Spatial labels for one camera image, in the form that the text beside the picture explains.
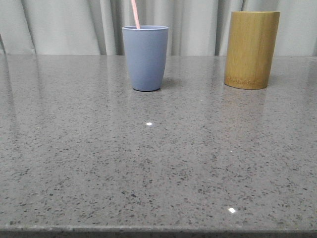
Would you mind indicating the blue plastic cup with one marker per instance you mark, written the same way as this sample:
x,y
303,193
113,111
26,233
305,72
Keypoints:
x,y
145,50

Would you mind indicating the pink chopstick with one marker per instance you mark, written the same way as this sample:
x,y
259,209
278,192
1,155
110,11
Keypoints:
x,y
135,13

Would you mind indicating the bamboo cylinder holder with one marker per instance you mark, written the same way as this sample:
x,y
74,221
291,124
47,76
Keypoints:
x,y
250,50

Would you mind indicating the white pleated curtain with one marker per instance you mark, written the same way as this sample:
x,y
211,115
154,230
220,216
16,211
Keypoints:
x,y
196,27

